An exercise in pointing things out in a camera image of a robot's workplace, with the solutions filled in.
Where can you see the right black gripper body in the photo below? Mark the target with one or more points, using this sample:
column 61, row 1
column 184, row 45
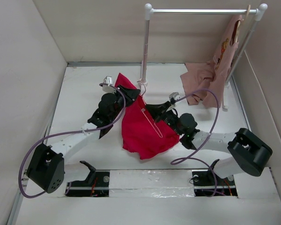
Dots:
column 170, row 118

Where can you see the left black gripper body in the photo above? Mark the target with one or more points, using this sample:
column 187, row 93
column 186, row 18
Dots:
column 120, row 102

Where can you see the pink wire hanger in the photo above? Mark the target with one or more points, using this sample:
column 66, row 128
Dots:
column 145, row 112

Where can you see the red t shirt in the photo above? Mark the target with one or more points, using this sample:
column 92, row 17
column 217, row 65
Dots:
column 139, row 137

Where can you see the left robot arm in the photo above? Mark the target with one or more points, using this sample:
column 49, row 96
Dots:
column 47, row 165

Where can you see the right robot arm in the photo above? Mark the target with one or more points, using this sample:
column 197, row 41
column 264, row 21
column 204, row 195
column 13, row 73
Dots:
column 249, row 154

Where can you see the pink shirt on floor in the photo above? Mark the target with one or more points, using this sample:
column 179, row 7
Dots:
column 198, row 76

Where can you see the hanging pink printed shirt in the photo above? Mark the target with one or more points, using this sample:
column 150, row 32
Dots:
column 222, row 61

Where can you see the wooden hanger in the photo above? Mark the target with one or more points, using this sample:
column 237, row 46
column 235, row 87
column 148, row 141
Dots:
column 240, row 25

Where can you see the white clothes rack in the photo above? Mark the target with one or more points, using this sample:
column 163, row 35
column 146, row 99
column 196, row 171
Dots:
column 257, row 13

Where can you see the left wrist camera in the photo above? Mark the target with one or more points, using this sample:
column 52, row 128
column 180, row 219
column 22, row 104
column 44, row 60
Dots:
column 107, row 83

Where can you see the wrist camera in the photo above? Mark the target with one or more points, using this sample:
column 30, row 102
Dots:
column 174, row 97
column 107, row 83

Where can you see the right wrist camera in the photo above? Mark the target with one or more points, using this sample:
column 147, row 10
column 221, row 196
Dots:
column 174, row 97

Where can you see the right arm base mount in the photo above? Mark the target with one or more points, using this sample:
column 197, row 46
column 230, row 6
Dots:
column 206, row 183

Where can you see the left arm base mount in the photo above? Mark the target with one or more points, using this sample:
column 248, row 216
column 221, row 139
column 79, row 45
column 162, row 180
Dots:
column 89, row 182

